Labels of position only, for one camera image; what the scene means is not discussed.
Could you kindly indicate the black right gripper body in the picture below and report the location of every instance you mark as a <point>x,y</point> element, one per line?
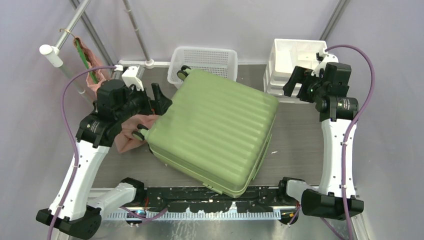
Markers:
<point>311,84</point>

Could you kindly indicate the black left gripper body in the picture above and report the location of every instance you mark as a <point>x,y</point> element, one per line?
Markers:
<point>142,105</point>

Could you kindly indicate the green ribbed hard-shell suitcase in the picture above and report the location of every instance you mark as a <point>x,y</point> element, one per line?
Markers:
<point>216,131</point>

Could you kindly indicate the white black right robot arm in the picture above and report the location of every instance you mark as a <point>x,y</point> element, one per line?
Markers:
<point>335,198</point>

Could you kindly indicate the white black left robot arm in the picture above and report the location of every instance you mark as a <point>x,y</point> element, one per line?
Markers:
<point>72,212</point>

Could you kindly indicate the white plastic drawer organizer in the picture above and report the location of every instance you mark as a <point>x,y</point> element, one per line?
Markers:
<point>286,54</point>

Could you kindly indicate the green clothes hanger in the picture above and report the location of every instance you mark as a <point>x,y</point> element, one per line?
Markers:
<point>83,57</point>

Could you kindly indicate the white perforated plastic basket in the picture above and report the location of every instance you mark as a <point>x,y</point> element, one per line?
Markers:
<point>219,61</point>

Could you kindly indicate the white and silver clothes rack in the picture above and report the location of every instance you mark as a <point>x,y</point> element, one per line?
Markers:
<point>93,26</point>

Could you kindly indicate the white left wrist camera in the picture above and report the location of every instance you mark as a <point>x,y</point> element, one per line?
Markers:
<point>132,77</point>

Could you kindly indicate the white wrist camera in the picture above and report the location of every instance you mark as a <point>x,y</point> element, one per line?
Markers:
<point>323,59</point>
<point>132,77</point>

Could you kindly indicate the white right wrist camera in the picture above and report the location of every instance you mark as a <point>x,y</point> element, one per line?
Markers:
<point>323,59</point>

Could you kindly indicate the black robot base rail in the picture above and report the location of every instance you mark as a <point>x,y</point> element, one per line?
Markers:
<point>203,204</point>

